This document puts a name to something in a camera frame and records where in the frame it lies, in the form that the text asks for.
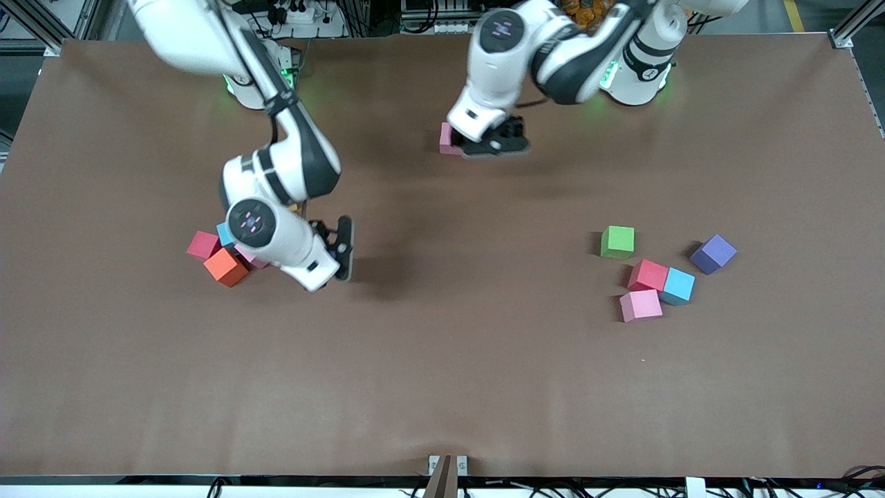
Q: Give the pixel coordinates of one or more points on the white power strip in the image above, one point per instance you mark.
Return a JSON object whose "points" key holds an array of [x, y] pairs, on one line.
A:
{"points": [[299, 12], [449, 28]]}

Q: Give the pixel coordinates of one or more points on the aluminium frame post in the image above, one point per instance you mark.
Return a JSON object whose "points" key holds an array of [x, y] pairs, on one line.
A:
{"points": [[854, 26], [34, 28]]}

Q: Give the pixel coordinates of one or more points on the orange mesh bag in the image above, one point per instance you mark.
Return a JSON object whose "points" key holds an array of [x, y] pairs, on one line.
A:
{"points": [[584, 14]]}

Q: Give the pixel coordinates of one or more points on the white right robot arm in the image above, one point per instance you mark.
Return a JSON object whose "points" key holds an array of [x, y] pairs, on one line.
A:
{"points": [[297, 152]]}

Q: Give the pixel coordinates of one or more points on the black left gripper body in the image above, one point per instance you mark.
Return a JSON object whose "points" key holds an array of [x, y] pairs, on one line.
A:
{"points": [[509, 129]]}

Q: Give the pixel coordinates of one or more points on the metal bracket with wedge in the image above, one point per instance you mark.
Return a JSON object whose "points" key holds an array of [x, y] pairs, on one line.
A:
{"points": [[442, 484]]}

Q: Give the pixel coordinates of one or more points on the light blue foam cube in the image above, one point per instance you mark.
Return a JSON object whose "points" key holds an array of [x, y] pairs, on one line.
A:
{"points": [[225, 234], [677, 285]]}

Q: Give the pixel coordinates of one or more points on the green foam cube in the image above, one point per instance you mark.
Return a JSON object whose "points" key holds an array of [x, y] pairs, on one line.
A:
{"points": [[617, 242]]}

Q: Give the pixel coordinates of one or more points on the orange foam cube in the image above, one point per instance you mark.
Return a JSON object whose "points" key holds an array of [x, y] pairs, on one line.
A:
{"points": [[225, 267]]}

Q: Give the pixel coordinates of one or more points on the white tag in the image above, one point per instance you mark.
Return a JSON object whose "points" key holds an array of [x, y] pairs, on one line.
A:
{"points": [[695, 487]]}

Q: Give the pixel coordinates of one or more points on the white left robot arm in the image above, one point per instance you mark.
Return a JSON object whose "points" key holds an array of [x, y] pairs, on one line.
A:
{"points": [[567, 62]]}

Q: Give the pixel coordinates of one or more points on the lilac pink foam cube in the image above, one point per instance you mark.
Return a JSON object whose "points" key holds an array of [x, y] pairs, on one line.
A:
{"points": [[447, 138], [253, 261]]}

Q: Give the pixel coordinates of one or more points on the red foam cube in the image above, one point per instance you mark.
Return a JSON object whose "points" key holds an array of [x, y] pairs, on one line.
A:
{"points": [[202, 245], [647, 274]]}

